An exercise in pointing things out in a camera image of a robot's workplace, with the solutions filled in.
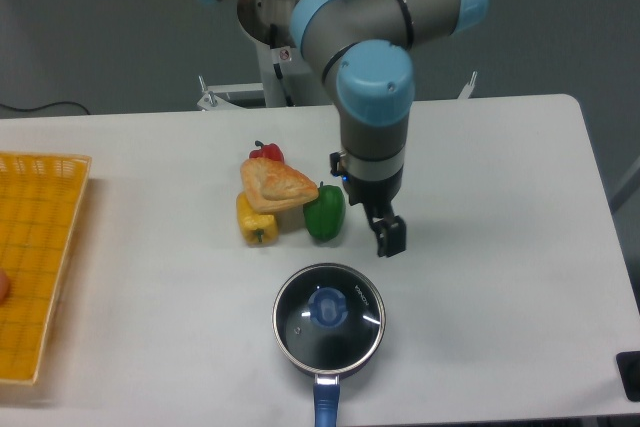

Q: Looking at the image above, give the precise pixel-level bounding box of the black floor cable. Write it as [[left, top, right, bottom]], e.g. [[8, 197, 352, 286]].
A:
[[0, 100, 92, 116]]

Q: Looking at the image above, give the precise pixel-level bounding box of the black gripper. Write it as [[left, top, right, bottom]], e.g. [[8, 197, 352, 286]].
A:
[[329, 150, 407, 257]]

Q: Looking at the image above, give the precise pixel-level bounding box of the baked puff pastry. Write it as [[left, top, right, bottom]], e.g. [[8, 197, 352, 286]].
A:
[[240, 158, 319, 214]]

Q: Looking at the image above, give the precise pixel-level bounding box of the red bell pepper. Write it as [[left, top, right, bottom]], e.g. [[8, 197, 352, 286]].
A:
[[249, 140, 285, 163]]

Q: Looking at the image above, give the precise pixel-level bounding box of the yellow bell pepper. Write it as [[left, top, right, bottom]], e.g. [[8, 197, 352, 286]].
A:
[[236, 192, 279, 245]]

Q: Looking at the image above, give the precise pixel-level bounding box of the black saucepan blue handle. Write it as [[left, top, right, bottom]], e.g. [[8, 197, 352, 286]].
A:
[[271, 262, 387, 427]]

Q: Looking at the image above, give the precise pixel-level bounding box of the black pedestal cable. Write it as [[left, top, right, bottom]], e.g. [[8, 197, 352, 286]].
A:
[[268, 23, 294, 108]]

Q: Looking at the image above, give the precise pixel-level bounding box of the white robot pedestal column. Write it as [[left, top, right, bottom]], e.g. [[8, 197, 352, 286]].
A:
[[235, 0, 347, 108]]

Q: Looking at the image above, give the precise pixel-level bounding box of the black table grommet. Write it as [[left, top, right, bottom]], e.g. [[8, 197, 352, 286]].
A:
[[616, 351, 640, 402]]

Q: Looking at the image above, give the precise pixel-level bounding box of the green bell pepper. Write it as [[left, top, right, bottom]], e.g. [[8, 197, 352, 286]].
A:
[[303, 182, 346, 242]]

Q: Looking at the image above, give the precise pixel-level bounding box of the yellow woven basket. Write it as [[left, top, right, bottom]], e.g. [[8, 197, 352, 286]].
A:
[[1, 152, 92, 385]]

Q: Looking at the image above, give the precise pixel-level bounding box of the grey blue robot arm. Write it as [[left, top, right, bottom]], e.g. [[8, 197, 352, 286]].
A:
[[213, 0, 489, 257]]

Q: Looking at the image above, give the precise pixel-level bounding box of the white metal base frame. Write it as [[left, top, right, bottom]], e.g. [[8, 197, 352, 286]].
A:
[[195, 70, 479, 112]]

